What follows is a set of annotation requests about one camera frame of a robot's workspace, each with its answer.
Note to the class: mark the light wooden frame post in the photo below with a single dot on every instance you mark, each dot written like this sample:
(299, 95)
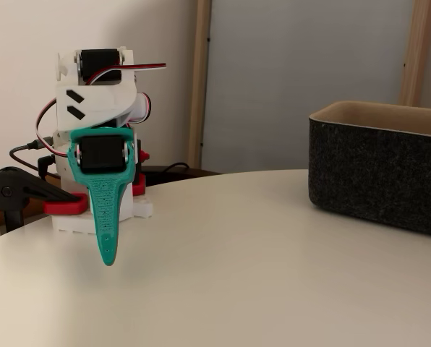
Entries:
(416, 54)
(199, 72)

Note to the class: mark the teal gripper black servo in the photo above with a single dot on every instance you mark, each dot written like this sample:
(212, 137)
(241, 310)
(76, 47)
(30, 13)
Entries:
(100, 153)

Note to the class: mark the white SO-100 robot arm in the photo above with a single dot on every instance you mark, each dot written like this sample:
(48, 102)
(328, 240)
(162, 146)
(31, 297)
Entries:
(92, 101)

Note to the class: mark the black clamp red jaw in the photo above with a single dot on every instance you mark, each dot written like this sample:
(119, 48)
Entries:
(140, 186)
(13, 184)

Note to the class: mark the dark grey felt basket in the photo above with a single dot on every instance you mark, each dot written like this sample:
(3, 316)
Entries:
(374, 173)

